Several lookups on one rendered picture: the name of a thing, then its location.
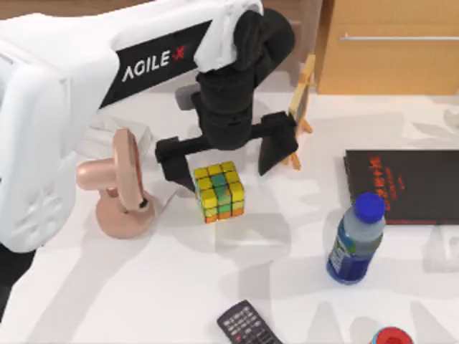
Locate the small blackboard on wooden easel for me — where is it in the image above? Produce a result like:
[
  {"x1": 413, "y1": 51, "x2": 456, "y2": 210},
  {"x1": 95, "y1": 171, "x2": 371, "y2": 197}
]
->
[{"x1": 282, "y1": 54, "x2": 314, "y2": 171}]

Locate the multicoloured puzzle cube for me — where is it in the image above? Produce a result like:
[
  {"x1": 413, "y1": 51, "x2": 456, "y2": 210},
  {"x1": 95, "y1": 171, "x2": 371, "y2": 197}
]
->
[{"x1": 193, "y1": 161, "x2": 246, "y2": 224}]

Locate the pink desk fan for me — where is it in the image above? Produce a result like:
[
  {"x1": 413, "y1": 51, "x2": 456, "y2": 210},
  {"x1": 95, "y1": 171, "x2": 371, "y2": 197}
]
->
[{"x1": 75, "y1": 128, "x2": 157, "y2": 240}]

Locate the blue bottle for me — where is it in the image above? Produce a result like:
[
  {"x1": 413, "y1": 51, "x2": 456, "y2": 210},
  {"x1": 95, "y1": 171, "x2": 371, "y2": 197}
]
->
[{"x1": 325, "y1": 191, "x2": 387, "y2": 286}]

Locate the light wooden cupboard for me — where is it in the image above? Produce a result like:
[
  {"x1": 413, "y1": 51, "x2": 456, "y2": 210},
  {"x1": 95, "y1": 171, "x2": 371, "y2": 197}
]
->
[{"x1": 314, "y1": 0, "x2": 459, "y2": 96}]

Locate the black book with red print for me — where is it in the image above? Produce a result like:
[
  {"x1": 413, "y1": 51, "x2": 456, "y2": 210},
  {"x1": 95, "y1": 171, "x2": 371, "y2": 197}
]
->
[{"x1": 343, "y1": 149, "x2": 459, "y2": 226}]

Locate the black calculator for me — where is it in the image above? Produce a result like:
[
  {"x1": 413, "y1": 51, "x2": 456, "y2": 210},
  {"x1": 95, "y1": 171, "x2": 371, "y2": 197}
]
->
[{"x1": 216, "y1": 300, "x2": 285, "y2": 344}]

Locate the red and blue round object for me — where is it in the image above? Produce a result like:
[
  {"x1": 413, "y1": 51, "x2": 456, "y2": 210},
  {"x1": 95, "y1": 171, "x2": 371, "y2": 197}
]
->
[{"x1": 370, "y1": 326, "x2": 414, "y2": 344}]

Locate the long metal handle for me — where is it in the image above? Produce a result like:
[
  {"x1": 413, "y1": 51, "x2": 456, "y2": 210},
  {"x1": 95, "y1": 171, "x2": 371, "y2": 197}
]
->
[{"x1": 339, "y1": 32, "x2": 459, "y2": 42}]

